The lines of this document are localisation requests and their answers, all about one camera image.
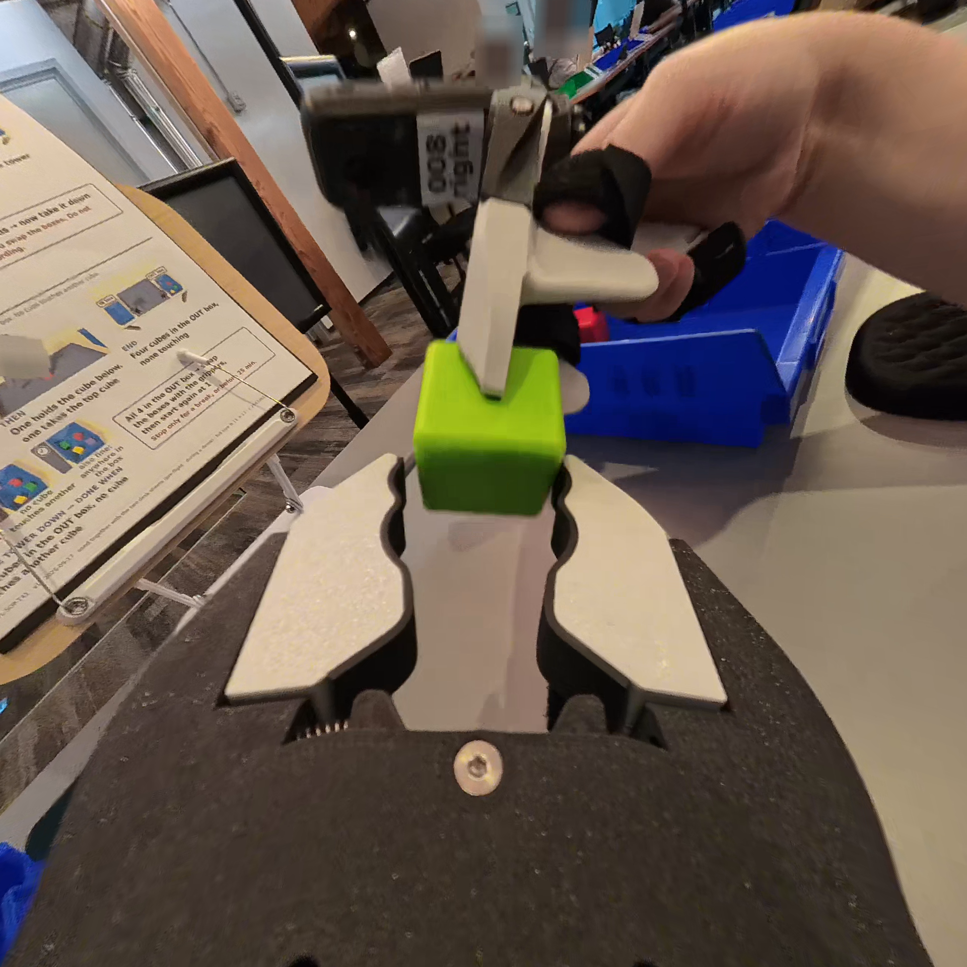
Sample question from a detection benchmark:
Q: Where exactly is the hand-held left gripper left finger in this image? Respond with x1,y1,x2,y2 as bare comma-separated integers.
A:
224,454,418,726

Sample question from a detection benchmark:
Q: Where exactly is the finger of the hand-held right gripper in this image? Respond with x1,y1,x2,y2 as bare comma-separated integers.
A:
522,227,661,303
458,200,533,398

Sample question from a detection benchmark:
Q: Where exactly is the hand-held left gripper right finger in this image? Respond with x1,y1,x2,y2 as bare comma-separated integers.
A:
541,458,729,729

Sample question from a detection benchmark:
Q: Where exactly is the green magnetic cube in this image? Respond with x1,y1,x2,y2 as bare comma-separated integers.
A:
415,340,568,515

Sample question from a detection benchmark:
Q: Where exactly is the blue plastic bin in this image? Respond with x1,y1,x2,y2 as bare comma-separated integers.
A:
567,224,844,450
1,844,34,967

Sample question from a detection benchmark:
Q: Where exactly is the person's right forearm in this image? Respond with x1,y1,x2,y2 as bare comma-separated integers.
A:
832,13,967,303

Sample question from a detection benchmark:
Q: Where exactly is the person's right hand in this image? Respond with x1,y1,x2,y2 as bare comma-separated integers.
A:
575,19,870,326

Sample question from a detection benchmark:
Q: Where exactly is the black framed panel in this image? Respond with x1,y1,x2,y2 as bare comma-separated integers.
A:
140,159,330,336

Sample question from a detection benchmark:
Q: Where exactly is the wooden instruction sign board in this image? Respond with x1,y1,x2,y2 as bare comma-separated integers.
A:
1,91,330,688

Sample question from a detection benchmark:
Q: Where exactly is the black textured mat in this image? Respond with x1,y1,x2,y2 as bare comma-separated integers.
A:
847,292,967,421

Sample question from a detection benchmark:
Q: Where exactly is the slanted wooden post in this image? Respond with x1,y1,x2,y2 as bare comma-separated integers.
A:
99,1,391,367

